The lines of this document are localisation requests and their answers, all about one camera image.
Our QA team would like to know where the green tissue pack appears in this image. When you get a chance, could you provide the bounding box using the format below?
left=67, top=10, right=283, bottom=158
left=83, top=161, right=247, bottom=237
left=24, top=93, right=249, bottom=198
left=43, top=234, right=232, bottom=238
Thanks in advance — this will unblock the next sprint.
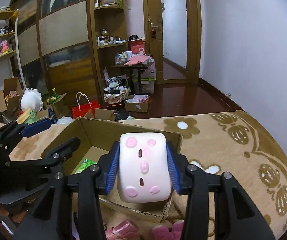
left=75, top=158, right=96, bottom=174

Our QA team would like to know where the magenta plush bear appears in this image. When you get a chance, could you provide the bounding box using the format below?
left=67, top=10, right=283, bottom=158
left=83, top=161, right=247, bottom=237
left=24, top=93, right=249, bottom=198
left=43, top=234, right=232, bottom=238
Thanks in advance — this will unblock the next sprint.
left=152, top=220, right=184, bottom=240

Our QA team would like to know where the white pink squishy toy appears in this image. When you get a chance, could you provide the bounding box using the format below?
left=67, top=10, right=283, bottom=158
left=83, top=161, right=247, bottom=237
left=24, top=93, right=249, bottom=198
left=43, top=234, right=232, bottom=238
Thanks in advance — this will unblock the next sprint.
left=117, top=132, right=172, bottom=203

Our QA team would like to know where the pink plastic pack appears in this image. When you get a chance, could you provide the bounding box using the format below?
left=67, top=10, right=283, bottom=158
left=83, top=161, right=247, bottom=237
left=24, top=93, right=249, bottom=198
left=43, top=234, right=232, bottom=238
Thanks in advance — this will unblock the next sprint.
left=105, top=220, right=140, bottom=239

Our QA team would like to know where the green frog yellow basket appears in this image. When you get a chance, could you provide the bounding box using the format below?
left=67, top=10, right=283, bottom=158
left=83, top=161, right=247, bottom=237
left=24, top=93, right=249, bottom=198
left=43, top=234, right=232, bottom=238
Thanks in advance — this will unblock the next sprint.
left=16, top=108, right=39, bottom=125

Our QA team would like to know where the white round plush toy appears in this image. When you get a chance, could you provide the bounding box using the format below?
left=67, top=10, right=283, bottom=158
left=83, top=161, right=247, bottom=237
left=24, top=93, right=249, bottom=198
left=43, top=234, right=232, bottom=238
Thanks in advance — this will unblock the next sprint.
left=20, top=88, right=43, bottom=113

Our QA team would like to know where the red paper gift bag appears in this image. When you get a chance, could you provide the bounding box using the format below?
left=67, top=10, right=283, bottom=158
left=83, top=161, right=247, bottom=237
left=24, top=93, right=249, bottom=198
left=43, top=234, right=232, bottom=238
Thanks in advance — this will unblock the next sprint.
left=71, top=92, right=101, bottom=119

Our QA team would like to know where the green glass bottle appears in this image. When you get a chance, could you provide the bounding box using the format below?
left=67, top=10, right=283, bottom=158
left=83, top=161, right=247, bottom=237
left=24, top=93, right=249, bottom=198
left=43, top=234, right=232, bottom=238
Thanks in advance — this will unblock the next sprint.
left=52, top=88, right=59, bottom=101

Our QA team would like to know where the lace trimmed basket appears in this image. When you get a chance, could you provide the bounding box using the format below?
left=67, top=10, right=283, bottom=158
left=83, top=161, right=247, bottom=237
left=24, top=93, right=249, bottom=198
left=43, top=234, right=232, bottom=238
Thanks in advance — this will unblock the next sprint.
left=103, top=86, right=130, bottom=105

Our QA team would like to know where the small cardboard box on floor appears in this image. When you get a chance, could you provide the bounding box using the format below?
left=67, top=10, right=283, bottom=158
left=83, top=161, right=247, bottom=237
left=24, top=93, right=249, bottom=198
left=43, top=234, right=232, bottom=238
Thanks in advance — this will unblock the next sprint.
left=124, top=94, right=150, bottom=112

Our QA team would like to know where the wooden toy shelf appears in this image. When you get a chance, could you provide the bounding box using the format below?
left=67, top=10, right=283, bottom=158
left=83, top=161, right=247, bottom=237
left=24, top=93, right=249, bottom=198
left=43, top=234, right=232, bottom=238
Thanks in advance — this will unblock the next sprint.
left=0, top=7, right=24, bottom=90

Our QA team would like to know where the small black side table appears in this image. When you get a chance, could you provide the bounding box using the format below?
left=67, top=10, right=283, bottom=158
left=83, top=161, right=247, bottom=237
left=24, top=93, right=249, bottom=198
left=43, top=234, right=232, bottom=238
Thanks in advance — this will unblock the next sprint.
left=111, top=62, right=153, bottom=94

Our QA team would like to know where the large wooden wardrobe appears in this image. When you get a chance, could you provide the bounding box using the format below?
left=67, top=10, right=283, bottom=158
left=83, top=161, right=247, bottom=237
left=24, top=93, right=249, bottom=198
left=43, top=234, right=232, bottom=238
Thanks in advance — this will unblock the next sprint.
left=10, top=0, right=127, bottom=106

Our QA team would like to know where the red box on shelf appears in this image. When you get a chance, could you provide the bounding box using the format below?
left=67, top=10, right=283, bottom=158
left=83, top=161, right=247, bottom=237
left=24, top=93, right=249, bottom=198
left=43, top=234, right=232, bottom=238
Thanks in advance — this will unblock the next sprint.
left=128, top=38, right=145, bottom=54

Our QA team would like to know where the wooden door with glass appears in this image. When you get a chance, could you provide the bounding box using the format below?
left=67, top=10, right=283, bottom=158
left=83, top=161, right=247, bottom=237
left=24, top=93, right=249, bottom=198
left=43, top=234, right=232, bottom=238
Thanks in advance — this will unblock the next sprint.
left=143, top=0, right=202, bottom=83

